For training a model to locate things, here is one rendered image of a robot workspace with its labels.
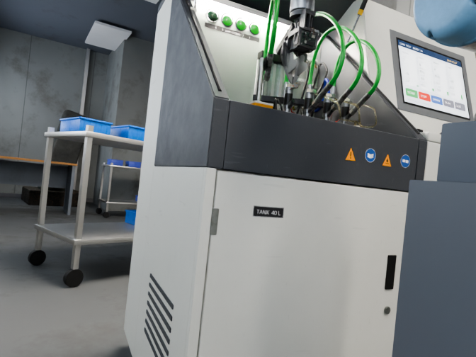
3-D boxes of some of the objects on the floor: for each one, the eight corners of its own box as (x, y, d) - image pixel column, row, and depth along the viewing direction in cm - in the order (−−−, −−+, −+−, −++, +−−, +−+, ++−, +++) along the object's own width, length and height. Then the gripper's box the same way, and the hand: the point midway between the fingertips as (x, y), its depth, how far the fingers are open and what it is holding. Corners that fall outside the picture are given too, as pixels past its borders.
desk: (-41, 204, 536) (-35, 151, 537) (66, 209, 611) (71, 163, 611) (-50, 210, 471) (-43, 151, 472) (71, 215, 545) (77, 163, 546)
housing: (130, 380, 132) (174, -24, 134) (121, 345, 158) (158, 6, 160) (402, 344, 191) (431, 63, 192) (363, 323, 216) (388, 75, 218)
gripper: (298, 4, 106) (290, 76, 106) (323, 13, 110) (316, 82, 109) (282, 15, 114) (275, 81, 113) (307, 23, 117) (299, 88, 117)
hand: (291, 80), depth 114 cm, fingers closed
